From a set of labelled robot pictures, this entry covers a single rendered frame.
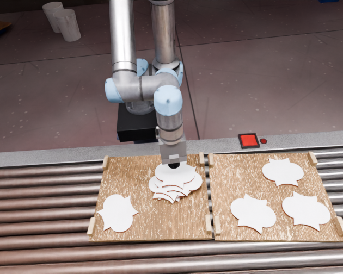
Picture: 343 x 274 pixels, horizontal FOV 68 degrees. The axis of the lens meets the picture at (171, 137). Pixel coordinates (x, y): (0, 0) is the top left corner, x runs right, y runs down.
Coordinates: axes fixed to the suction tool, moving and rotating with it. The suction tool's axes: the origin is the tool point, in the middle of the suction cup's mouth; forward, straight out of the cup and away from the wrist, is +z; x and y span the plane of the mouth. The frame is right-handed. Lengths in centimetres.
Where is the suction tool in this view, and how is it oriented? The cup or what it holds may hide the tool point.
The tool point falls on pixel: (173, 163)
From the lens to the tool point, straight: 90.2
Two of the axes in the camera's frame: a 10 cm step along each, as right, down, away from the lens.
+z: 0.6, 6.7, 7.4
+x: -1.3, -7.3, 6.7
